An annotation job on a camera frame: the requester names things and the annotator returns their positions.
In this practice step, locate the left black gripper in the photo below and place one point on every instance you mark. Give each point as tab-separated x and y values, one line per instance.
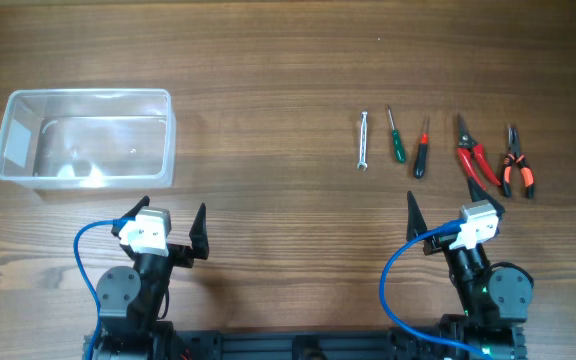
183	254

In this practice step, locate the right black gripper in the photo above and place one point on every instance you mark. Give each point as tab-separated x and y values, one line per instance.
416	223

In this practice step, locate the black red screwdriver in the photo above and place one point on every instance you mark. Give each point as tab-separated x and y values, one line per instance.
419	167

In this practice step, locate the red handled snips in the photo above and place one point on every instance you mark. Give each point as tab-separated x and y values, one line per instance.
470	151

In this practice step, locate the green handled screwdriver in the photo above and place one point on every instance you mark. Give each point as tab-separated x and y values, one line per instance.
399	151

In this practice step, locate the clear plastic container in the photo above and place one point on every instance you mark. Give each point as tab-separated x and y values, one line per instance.
121	138

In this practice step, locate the small silver wrench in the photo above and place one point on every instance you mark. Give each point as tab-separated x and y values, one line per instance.
362	164

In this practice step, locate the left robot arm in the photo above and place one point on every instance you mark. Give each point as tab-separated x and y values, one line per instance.
133	301

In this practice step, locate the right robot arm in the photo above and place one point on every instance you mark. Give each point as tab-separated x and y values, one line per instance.
494	296

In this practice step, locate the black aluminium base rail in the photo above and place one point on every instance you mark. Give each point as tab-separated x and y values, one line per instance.
377	345

